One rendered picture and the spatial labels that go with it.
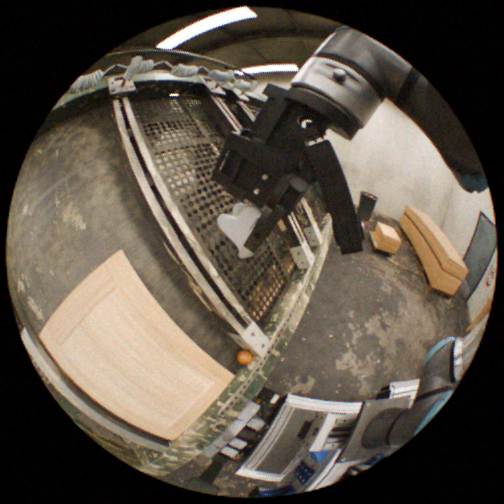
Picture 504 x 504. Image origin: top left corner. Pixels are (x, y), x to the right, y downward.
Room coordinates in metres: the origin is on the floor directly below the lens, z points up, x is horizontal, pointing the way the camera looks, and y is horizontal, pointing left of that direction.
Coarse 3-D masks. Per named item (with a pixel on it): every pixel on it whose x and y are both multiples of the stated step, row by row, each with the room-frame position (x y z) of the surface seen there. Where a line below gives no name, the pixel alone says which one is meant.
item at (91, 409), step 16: (16, 304) -0.09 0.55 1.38; (32, 336) -0.12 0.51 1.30; (32, 352) -0.16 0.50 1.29; (48, 368) -0.16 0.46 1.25; (64, 384) -0.17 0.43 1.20; (80, 400) -0.19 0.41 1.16; (96, 416) -0.22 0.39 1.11; (112, 416) -0.20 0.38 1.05; (128, 432) -0.23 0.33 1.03; (160, 448) -0.29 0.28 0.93
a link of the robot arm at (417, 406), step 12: (420, 396) -0.14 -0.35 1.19; (432, 396) -0.16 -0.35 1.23; (444, 396) -0.18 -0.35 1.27; (420, 408) -0.17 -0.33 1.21; (432, 408) -0.18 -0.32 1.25; (408, 420) -0.19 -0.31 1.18; (420, 420) -0.20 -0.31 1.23; (396, 432) -0.21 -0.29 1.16; (408, 432) -0.22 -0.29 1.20; (396, 444) -0.26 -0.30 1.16
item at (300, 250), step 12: (228, 72) 0.85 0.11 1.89; (216, 84) 0.92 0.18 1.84; (204, 96) 0.88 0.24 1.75; (216, 96) 0.88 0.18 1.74; (216, 108) 0.83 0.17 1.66; (216, 120) 0.83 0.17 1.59; (228, 120) 0.80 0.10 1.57; (228, 132) 0.80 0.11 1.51; (288, 216) 0.64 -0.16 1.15; (288, 228) 0.63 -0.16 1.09; (288, 240) 0.63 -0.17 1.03; (300, 240) 0.61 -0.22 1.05; (300, 252) 0.59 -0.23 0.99; (300, 264) 0.58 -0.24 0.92; (312, 264) 0.57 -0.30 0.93
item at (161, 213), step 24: (120, 96) 0.46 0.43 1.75; (120, 120) 0.40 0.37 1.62; (120, 144) 0.38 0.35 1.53; (144, 144) 0.40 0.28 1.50; (144, 168) 0.37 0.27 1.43; (144, 192) 0.31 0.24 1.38; (168, 192) 0.35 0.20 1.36; (168, 216) 0.33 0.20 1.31; (168, 240) 0.27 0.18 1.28; (192, 240) 0.30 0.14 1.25; (192, 264) 0.26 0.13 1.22; (192, 288) 0.25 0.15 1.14; (216, 288) 0.26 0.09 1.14; (216, 312) 0.22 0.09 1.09; (240, 312) 0.23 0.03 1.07; (240, 336) 0.18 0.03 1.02; (264, 336) 0.20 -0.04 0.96
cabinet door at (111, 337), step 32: (96, 288) 0.12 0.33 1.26; (128, 288) 0.17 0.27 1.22; (64, 320) 0.01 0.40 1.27; (96, 320) 0.07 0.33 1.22; (128, 320) 0.11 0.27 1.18; (160, 320) 0.15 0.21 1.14; (64, 352) -0.07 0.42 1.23; (96, 352) 0.00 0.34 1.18; (128, 352) 0.04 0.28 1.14; (160, 352) 0.08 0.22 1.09; (192, 352) 0.11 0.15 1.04; (96, 384) -0.10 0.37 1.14; (128, 384) -0.04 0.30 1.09; (160, 384) -0.01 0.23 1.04; (192, 384) 0.02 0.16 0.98; (224, 384) 0.04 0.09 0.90; (128, 416) -0.16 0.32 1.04; (160, 416) -0.12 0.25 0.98; (192, 416) -0.10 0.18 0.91
